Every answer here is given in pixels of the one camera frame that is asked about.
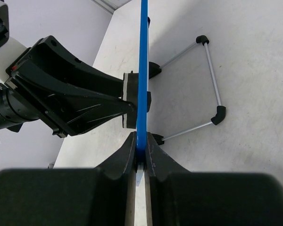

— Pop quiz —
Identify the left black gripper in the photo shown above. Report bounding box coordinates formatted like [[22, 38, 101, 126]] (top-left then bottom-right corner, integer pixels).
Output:
[[4, 35, 133, 138]]

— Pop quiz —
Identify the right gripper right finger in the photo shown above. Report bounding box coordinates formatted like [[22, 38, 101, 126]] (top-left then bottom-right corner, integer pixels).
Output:
[[145, 134, 283, 226]]

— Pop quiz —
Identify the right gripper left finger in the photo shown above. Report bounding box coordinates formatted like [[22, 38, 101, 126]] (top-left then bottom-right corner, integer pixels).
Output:
[[0, 132, 136, 226]]

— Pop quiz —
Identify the blue framed whiteboard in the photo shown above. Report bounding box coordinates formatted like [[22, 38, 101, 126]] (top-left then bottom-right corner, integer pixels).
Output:
[[135, 0, 150, 186]]

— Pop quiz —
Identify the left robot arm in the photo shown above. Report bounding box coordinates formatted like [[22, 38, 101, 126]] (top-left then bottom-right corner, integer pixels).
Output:
[[0, 0, 137, 138]]

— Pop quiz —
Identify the metal whiteboard stand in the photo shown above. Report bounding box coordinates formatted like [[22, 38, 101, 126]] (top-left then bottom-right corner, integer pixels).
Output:
[[148, 16, 225, 149]]

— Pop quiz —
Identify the left aluminium frame post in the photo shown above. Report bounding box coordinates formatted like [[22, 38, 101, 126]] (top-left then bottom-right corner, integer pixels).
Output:
[[92, 0, 131, 14]]

